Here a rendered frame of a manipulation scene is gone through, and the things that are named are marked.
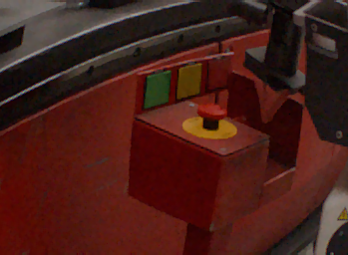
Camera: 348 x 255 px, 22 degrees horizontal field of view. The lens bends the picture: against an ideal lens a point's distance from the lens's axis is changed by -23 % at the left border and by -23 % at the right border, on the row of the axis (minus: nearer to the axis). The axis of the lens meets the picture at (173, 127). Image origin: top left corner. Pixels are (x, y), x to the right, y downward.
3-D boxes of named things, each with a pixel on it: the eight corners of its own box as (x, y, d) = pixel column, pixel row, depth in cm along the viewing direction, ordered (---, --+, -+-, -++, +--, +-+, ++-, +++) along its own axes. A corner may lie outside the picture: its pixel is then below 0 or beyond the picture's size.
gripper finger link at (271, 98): (256, 99, 156) (269, 49, 152) (287, 125, 153) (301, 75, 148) (228, 108, 152) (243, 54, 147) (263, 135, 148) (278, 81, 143)
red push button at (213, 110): (210, 140, 143) (213, 115, 141) (187, 130, 145) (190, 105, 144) (230, 133, 146) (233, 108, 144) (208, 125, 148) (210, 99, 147)
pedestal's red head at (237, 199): (209, 232, 142) (228, 110, 135) (127, 195, 151) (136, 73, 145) (291, 192, 156) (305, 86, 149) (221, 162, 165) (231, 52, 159)
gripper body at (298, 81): (265, 54, 152) (274, 19, 148) (310, 91, 147) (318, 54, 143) (241, 60, 148) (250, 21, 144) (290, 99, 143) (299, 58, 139)
